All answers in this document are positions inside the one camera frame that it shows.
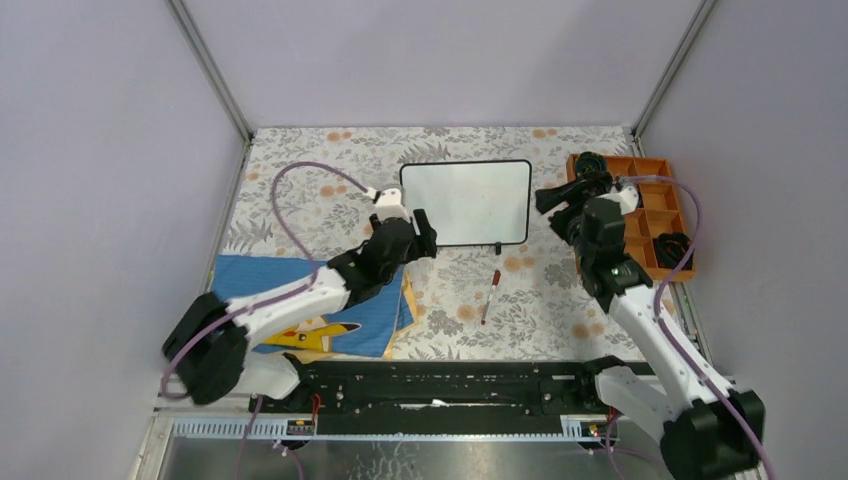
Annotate small whiteboard black frame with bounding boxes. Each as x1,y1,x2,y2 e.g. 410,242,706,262
399,159,532,247

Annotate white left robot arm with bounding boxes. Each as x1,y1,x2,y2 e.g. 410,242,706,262
160,209,437,411

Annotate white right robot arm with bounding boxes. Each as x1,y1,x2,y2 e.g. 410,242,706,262
535,171,775,479

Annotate blue Pikachu cloth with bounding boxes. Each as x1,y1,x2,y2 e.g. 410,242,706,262
211,255,415,358

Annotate orange compartment tray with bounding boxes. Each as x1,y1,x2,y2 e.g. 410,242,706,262
566,152,692,283

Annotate floral patterned table mat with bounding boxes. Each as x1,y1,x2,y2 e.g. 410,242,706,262
220,126,642,362

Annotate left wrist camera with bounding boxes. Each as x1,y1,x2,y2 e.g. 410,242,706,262
365,187,411,222

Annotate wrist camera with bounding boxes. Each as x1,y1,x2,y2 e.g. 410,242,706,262
603,185,640,215
365,187,411,222

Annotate black rolled cable bundle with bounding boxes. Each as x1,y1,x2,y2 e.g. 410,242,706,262
652,231,696,271
573,150,609,176

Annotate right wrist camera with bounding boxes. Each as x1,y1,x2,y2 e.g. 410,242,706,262
603,185,640,215

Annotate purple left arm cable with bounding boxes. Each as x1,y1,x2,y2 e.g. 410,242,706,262
158,160,376,402

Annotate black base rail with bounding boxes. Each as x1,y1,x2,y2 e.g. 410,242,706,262
249,361,610,436

